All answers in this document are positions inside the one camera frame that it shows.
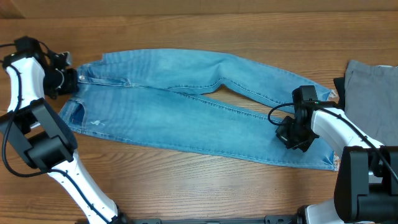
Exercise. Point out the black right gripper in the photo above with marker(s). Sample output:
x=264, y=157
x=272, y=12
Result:
x=291, y=137

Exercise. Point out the grey folded garment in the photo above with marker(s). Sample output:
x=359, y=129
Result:
x=371, y=100

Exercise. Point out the light blue denim jeans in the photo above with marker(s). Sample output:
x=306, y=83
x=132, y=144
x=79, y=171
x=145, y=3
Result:
x=159, y=98

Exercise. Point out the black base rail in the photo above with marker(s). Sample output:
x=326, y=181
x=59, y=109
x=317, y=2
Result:
x=268, y=219

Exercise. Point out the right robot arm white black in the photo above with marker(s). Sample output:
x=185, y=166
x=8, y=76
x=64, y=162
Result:
x=366, y=186

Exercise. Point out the black garment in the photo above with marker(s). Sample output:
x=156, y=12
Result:
x=340, y=87

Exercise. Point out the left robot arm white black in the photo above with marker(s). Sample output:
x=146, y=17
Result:
x=36, y=141

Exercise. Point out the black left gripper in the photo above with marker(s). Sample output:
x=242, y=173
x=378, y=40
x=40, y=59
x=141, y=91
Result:
x=71, y=87

